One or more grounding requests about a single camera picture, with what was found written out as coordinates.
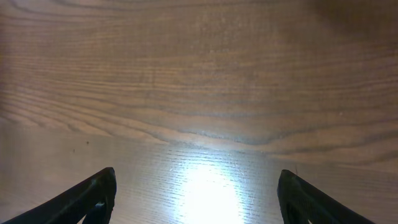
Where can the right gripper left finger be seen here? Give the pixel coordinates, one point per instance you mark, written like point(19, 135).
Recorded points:
point(90, 201)

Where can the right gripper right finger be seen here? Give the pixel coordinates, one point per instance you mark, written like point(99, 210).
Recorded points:
point(302, 203)

